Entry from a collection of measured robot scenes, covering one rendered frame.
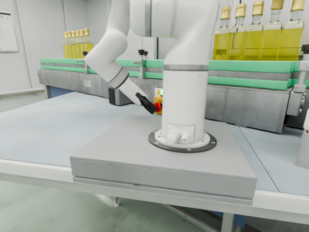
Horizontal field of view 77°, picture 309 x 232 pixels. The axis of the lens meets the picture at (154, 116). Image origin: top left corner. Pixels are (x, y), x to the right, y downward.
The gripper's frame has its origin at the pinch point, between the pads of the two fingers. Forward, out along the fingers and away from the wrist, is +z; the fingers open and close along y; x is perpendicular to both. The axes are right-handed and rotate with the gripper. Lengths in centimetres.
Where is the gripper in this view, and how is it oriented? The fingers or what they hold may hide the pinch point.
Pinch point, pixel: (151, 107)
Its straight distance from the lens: 73.8
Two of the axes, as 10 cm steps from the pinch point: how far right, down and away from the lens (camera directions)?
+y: 3.5, 2.7, -9.0
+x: 6.6, -7.5, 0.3
